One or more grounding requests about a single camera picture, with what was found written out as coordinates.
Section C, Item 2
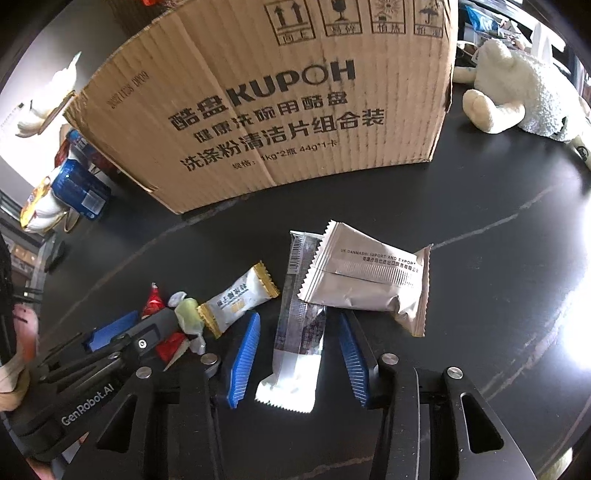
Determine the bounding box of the white upper shell bowl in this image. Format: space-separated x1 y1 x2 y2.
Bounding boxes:
15 51 82 138

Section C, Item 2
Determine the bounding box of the white shell bowl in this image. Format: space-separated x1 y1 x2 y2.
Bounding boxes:
20 188 73 235
15 51 82 138

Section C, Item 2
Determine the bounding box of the black remote control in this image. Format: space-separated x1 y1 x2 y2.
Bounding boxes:
44 240 66 273

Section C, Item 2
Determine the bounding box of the red white snack packet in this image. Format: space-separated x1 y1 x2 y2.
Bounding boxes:
136 282 189 370

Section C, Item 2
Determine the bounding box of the blue pepsi can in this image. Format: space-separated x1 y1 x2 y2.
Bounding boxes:
51 159 111 220

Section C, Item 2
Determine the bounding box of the white lower shell bowl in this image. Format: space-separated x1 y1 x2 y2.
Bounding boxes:
20 188 73 235

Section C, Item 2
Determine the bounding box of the silver long snack bar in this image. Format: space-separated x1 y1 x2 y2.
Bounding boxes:
256 231 327 414

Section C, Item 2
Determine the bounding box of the white gold candy packet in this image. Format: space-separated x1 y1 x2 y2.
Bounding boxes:
197 261 280 338

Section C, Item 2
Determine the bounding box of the white plush sheep toy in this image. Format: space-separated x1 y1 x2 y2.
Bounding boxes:
453 39 590 164

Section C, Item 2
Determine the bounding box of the pale green candy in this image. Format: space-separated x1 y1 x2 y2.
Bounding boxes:
167 291 206 355

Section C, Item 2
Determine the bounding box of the brown cardboard box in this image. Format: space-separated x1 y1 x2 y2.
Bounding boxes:
65 1 459 214

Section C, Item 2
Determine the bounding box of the yellow snack bag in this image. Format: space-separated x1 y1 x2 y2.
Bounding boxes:
19 176 51 229

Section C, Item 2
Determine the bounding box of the beige large snack pouch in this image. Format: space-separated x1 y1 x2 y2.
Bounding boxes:
297 220 432 338

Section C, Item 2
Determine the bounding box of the person left hand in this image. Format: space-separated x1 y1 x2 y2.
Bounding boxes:
0 303 39 412

